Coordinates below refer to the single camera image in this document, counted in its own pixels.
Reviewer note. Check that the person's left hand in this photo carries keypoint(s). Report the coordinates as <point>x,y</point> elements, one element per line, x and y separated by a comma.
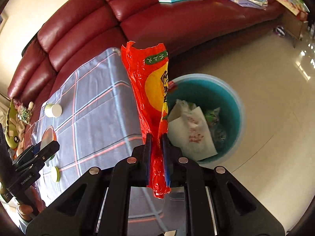
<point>25,212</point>

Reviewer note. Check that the wooden side table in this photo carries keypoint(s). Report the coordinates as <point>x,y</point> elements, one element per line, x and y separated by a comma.
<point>294,20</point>

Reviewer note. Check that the grey plaid tablecloth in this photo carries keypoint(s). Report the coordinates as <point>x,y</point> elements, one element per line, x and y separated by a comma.
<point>99,124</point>

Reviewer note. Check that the teal round trash bin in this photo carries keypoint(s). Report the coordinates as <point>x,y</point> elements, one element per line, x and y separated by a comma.
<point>223,110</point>

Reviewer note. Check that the dark red leather sofa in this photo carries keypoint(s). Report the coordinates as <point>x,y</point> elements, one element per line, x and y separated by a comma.
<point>192,31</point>

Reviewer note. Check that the small ball under sofa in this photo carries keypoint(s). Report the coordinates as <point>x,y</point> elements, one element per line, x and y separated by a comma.
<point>279,31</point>

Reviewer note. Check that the jar of colourful beads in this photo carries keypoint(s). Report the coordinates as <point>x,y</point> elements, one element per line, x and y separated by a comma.
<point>24,114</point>

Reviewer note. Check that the red plastic snack bag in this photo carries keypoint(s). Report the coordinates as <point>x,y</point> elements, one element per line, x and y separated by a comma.
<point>147,70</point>

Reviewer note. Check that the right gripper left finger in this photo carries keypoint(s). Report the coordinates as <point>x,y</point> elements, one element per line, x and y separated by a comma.
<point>97,204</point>

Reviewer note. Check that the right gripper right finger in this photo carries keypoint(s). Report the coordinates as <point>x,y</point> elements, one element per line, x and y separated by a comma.
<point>216,203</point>

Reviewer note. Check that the yellow-green round lid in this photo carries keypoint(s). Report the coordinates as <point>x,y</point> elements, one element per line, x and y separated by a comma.
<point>54,174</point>

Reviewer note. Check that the white round plastic lid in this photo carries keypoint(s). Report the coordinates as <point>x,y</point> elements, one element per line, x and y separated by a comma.
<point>48,136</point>

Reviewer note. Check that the green white cylindrical container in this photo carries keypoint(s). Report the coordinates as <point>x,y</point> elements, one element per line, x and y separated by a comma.
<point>53,110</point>

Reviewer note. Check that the green plush toy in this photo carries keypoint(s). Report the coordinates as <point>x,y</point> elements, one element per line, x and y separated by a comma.
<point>11,133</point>

